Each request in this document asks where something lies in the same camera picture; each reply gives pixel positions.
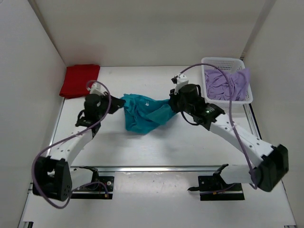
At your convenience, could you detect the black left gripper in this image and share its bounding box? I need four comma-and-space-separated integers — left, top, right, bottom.
95, 91, 125, 120

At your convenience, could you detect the red t shirt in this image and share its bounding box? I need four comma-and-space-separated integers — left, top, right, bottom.
59, 64, 100, 99

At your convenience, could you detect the teal t shirt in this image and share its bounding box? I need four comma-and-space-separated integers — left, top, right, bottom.
121, 94, 176, 134

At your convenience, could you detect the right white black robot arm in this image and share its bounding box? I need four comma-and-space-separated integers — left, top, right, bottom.
169, 84, 289, 192

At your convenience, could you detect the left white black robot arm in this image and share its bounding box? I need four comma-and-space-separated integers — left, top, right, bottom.
32, 92, 125, 201

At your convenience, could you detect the lavender t shirt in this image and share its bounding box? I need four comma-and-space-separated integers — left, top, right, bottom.
205, 68, 250, 101

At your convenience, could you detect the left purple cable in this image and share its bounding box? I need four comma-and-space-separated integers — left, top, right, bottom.
31, 80, 112, 209

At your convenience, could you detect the purple cable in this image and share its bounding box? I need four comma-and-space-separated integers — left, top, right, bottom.
31, 80, 112, 209
177, 63, 258, 190

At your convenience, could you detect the aluminium frame rail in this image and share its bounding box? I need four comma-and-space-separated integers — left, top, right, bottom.
95, 165, 228, 173

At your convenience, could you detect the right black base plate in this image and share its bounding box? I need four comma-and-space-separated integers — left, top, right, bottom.
187, 176, 245, 201

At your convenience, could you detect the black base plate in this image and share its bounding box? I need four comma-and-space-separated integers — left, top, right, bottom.
71, 172, 114, 200
187, 176, 245, 201

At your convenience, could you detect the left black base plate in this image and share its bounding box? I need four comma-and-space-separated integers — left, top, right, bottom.
71, 172, 114, 200

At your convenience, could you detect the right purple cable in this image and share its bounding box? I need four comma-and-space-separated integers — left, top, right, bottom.
177, 63, 258, 190

